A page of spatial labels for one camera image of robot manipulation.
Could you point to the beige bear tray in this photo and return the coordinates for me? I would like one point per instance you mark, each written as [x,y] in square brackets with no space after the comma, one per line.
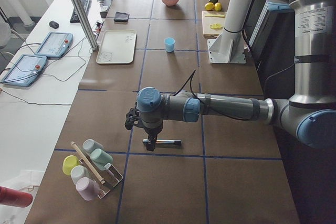
[117,47]

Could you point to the aluminium frame post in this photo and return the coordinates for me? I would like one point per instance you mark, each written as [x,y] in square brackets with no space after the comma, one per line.
[85,24]

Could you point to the white cup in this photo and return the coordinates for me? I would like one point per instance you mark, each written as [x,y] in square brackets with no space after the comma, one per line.
[79,172]

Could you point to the wooden rolling stick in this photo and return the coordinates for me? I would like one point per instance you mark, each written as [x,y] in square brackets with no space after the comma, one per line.
[87,162]

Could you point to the blue plastic cup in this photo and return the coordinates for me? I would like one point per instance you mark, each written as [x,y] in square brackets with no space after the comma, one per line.
[169,44]

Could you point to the steel muddler black tip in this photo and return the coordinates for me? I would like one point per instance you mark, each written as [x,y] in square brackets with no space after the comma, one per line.
[168,142]

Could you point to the red bottle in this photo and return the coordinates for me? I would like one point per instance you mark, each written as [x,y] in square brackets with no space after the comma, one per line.
[16,198]

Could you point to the white post base plate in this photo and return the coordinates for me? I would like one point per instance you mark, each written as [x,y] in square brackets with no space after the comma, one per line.
[226,48]

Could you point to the lemon slices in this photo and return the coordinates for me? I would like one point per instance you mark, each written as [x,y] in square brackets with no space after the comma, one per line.
[216,26]

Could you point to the white camera post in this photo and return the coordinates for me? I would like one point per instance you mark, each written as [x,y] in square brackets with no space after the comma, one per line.
[235,16]

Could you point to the blue teach pendant near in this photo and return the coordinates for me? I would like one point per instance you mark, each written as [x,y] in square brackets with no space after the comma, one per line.
[25,71]

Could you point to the blue teach pendant far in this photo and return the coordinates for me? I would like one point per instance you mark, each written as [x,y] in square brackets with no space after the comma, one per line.
[55,45]

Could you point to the black computer mouse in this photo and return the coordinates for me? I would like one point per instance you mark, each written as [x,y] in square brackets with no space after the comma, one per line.
[53,24]

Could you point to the grey cup top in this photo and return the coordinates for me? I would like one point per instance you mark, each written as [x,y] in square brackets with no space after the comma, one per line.
[90,145]

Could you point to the blue teach pendant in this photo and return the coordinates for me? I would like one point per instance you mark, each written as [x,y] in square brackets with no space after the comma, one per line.
[25,71]
[55,45]

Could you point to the yellow lemon left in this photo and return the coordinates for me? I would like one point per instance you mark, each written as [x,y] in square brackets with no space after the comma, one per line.
[209,6]

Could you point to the pink cup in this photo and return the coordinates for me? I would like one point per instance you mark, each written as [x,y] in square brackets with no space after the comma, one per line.
[87,188]

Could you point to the wooden cutting board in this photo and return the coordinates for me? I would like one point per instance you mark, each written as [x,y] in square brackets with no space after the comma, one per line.
[206,21]

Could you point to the metal cup rack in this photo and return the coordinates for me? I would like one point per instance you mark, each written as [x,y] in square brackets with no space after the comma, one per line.
[111,175]

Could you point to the yellow lemon right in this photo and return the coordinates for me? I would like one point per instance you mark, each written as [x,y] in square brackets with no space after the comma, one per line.
[217,7]

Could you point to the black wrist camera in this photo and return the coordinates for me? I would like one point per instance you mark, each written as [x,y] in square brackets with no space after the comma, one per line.
[132,118]

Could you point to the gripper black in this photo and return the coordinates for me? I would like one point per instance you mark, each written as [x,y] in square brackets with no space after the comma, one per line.
[152,130]

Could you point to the yellow lemon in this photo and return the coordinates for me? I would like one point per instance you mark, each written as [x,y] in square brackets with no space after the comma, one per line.
[209,6]
[217,7]

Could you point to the grey folded cloth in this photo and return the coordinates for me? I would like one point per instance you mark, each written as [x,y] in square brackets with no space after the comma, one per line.
[121,17]

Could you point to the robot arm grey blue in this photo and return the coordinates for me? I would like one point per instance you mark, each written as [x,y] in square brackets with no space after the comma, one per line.
[309,114]

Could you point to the yellow cup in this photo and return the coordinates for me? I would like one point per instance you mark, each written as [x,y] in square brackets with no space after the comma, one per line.
[69,163]

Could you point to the green cup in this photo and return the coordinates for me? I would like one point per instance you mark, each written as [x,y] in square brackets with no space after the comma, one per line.
[100,158]

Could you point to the green avocado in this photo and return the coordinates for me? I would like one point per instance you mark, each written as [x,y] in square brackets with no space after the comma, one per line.
[213,1]

